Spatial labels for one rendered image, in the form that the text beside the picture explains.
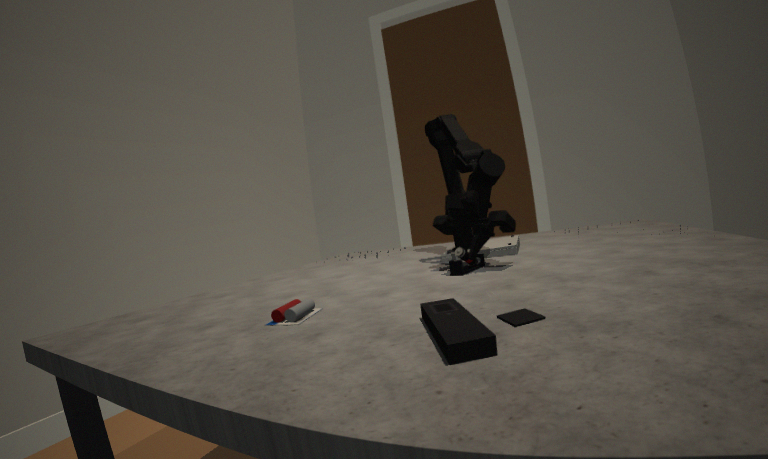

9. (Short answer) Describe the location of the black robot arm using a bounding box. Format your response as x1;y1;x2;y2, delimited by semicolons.
425;114;505;219

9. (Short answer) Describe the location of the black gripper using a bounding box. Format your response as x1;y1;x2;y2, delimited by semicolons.
433;190;516;260

